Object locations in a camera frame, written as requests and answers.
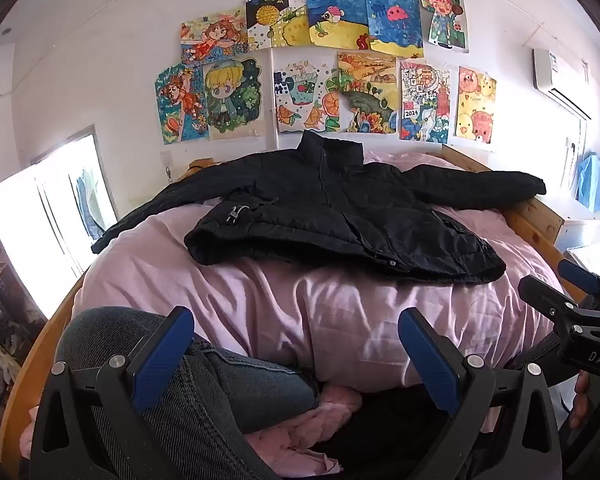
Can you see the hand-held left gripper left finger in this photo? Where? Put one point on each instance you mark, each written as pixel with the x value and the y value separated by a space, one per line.
pixel 162 360

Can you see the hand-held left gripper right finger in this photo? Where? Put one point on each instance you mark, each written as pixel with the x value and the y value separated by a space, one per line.
pixel 430 360

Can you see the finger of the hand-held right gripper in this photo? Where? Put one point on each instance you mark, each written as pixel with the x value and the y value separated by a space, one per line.
pixel 545 297
pixel 577 272

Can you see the black puffer jacket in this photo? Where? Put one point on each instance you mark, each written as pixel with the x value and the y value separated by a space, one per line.
pixel 330 200

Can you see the person's right hand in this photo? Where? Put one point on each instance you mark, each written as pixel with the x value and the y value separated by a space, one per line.
pixel 582 400

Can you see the white cabinet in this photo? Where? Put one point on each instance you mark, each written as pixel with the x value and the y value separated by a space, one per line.
pixel 575 230

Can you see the person's leg in jeans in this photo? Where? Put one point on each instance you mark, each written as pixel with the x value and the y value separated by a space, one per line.
pixel 230 385

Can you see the dark cloth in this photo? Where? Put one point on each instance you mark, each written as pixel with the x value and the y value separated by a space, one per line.
pixel 380 435

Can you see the blue hanging cloth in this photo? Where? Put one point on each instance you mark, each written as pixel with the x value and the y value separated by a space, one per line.
pixel 594 182

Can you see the pink duvet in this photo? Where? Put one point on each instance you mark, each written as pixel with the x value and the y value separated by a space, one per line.
pixel 280 300

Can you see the pink quilted cloth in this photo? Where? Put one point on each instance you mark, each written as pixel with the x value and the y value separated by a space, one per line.
pixel 305 425

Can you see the dark cluttered shelf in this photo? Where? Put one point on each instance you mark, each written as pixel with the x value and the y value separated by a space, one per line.
pixel 0 300

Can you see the bright window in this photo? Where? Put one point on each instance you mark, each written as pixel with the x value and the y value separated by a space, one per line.
pixel 40 220

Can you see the white air conditioner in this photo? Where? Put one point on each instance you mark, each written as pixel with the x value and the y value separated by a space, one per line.
pixel 555 75

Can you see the wooden bed frame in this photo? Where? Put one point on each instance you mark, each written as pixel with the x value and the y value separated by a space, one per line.
pixel 535 220

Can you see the group of colourful wall drawings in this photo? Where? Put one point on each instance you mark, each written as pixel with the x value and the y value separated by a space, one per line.
pixel 360 60

